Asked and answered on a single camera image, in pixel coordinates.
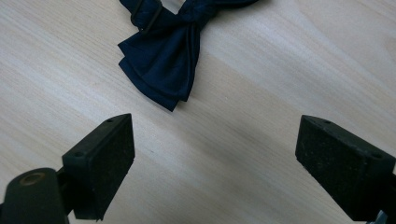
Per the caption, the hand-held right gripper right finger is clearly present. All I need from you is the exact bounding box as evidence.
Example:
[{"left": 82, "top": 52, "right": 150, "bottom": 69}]
[{"left": 294, "top": 114, "right": 396, "bottom": 222}]

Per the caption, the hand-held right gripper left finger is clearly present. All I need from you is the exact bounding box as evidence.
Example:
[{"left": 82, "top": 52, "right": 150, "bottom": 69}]
[{"left": 56, "top": 113, "right": 136, "bottom": 222}]

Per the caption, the navy blue bow tie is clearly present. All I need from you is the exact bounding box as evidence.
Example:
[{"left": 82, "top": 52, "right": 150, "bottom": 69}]
[{"left": 117, "top": 0, "right": 261, "bottom": 112}]

